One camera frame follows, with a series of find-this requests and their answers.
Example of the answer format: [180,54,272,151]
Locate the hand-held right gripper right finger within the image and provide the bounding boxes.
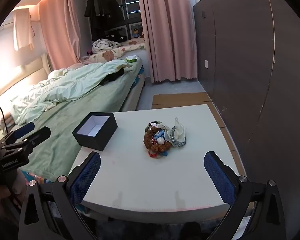
[204,151,287,240]

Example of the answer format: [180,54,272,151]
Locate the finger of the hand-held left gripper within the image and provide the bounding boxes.
[14,122,36,138]
[2,126,52,153]

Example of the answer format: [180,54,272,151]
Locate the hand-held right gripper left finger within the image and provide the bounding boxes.
[19,151,102,240]

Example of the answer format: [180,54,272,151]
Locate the black gift box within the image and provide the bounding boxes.
[72,112,118,152]

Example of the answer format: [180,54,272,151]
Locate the grey bead bracelet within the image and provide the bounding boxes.
[169,127,187,147]

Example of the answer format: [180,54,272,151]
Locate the red cord bracelet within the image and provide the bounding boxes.
[147,149,169,159]

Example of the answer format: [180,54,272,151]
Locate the blue and white bead bracelet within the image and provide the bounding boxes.
[154,129,167,145]

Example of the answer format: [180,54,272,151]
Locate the brown seed bead bracelet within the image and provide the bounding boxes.
[143,127,171,153]

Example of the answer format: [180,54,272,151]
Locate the bed with green sheet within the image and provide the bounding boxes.
[0,56,145,183]

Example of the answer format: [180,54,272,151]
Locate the beige padded headboard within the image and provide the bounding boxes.
[0,52,52,105]

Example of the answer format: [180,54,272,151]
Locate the light green duvet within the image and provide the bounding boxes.
[9,59,130,125]

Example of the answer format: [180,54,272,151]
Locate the white table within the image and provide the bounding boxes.
[151,92,243,175]

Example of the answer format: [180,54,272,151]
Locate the black garment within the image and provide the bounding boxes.
[99,68,125,85]

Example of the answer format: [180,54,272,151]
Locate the pink curtain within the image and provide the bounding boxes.
[134,0,198,83]
[38,0,82,71]

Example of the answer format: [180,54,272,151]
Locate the bear print quilt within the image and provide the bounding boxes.
[81,41,147,64]

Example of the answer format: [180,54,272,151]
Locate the black and white patterned blanket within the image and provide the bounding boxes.
[91,38,122,53]

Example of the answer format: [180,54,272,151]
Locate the black plush toy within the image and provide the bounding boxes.
[104,29,127,42]

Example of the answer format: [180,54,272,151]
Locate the dark hanging clothes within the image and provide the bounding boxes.
[84,0,106,29]

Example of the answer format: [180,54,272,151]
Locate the black cable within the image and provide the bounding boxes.
[0,106,8,133]

